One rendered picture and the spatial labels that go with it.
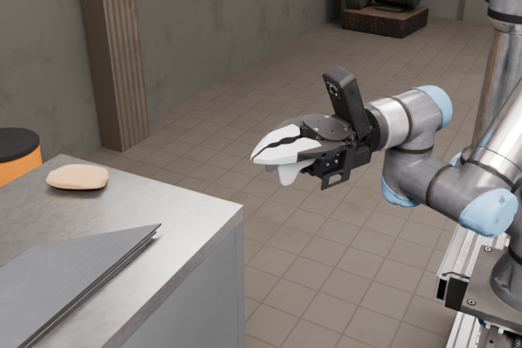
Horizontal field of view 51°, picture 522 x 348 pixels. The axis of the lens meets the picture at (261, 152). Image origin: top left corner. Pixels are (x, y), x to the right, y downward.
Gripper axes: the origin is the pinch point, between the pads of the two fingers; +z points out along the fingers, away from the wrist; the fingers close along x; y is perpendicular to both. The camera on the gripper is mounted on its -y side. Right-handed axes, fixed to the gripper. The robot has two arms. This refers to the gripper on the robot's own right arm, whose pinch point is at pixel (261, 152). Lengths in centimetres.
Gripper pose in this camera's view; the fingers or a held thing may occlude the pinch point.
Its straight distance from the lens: 70.9
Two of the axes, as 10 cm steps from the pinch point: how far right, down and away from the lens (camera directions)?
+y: -0.8, 8.3, 5.5
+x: -5.7, -4.9, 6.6
